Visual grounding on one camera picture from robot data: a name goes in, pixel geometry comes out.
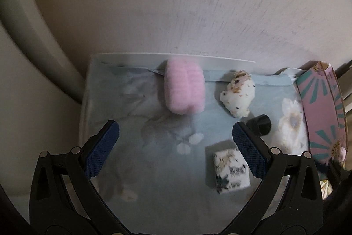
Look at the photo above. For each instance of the pink printed cardboard box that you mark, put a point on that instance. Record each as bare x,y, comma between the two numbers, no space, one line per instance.
321,113

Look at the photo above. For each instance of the black cylindrical cap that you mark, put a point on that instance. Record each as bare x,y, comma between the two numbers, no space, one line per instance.
260,125

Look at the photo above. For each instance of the pink fluffy hair roller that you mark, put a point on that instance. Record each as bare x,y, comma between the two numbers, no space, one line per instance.
184,89

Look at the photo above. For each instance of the white brown-spotted plush toy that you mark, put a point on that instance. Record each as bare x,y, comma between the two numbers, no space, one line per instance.
239,94

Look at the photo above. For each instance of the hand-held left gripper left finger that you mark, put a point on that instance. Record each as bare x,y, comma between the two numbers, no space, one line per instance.
103,149

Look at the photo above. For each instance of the pale blue floral cloth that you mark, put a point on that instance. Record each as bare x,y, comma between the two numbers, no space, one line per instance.
154,169

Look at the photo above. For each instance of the white printed tissue packet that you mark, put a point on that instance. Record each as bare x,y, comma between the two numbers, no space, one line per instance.
229,173

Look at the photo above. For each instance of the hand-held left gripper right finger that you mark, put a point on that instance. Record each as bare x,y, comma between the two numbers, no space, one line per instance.
249,152

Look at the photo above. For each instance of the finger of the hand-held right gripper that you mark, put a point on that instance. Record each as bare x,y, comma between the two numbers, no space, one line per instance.
339,177

